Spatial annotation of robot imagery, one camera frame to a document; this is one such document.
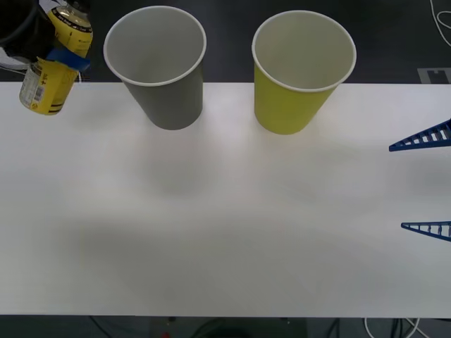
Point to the grey plastic bin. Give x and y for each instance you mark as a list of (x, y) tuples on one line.
[(169, 102)]

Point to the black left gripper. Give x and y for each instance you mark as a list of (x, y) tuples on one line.
[(31, 38)]

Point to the yellow can with black cap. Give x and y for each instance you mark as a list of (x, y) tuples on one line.
[(49, 91)]

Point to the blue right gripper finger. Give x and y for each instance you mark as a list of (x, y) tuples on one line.
[(437, 229), (435, 139)]

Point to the grey floor socket box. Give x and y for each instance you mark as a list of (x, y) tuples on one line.
[(426, 75)]

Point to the yellow-green plastic bin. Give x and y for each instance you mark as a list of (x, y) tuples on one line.
[(285, 109)]

